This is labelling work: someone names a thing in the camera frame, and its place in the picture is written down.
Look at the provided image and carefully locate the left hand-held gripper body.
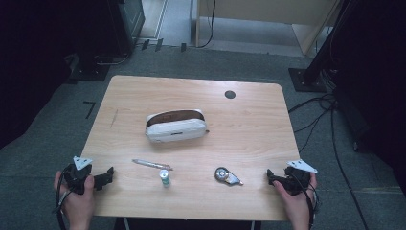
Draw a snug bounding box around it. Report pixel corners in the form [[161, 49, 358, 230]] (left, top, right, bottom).
[[63, 155, 97, 196]]

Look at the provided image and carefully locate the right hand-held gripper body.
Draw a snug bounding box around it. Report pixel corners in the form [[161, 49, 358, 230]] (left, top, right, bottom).
[[282, 159, 319, 196]]

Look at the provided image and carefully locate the silver pen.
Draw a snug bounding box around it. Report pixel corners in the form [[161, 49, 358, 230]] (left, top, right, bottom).
[[131, 158, 174, 172]]

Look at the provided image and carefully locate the white and green glue stick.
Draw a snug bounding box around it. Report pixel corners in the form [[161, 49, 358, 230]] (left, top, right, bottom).
[[158, 169, 171, 188]]

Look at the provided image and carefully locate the white pencil case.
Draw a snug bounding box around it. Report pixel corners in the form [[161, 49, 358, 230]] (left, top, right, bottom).
[[145, 108, 211, 144]]

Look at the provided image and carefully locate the person's right hand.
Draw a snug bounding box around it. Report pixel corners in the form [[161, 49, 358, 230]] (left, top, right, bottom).
[[272, 172, 319, 226]]

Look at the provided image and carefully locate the person's left hand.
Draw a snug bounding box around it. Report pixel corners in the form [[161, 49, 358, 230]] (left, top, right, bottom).
[[53, 171, 96, 226]]

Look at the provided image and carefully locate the correction tape dispenser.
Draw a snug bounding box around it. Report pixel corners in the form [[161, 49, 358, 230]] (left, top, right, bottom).
[[214, 166, 244, 187]]

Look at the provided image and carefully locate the dark curtain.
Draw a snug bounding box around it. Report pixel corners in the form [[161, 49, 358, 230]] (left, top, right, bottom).
[[329, 0, 406, 196], [0, 0, 111, 150]]

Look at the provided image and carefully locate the black metal stand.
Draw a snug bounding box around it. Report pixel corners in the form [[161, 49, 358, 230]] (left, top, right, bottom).
[[288, 0, 353, 94]]

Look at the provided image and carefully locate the black cabinet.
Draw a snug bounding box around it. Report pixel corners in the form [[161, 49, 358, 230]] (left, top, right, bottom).
[[106, 0, 147, 58]]

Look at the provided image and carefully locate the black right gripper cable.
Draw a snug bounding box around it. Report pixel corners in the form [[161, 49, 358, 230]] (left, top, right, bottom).
[[295, 173, 322, 230]]

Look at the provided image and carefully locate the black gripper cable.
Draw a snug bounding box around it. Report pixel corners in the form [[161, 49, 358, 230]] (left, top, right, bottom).
[[295, 173, 322, 230], [52, 164, 73, 230]]

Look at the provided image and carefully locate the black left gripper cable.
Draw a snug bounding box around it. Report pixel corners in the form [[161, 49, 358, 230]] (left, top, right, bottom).
[[52, 164, 73, 230]]

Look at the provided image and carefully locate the long black floor cable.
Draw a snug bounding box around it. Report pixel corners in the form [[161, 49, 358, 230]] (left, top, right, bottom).
[[328, 102, 365, 230]]

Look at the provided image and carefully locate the black stand base plate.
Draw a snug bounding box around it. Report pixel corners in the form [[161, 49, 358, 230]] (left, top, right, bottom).
[[65, 52, 112, 85]]

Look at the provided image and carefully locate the black hanging cable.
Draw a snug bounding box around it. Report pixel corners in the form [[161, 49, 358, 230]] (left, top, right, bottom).
[[195, 0, 216, 49]]

